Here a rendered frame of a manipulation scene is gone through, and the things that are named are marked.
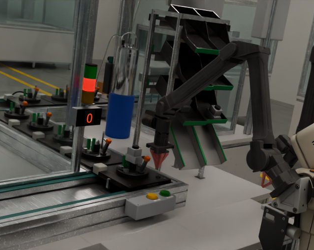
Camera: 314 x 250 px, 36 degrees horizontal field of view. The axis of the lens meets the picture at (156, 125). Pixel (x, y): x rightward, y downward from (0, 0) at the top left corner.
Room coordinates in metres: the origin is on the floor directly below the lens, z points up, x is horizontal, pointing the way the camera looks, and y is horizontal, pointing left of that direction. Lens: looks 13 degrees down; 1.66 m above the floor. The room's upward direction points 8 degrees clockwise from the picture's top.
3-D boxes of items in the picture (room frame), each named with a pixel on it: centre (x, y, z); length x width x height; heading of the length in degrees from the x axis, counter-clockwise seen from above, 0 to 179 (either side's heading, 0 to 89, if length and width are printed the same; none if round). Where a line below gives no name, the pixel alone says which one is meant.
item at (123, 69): (2.94, 0.24, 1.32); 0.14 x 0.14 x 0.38
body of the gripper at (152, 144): (1.86, -0.03, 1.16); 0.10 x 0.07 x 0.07; 137
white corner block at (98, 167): (1.95, 0.21, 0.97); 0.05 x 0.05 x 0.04; 46
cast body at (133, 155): (1.96, 0.08, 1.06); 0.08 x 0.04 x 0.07; 46
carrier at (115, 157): (2.13, 0.26, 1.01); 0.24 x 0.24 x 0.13; 46
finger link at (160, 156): (1.87, -0.03, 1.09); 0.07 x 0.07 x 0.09; 47
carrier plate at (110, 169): (1.95, 0.07, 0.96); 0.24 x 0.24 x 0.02; 46
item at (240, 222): (1.89, -0.14, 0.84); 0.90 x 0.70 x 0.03; 132
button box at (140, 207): (1.74, -0.02, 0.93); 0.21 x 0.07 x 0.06; 136
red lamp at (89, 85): (1.90, 0.29, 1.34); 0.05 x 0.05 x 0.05
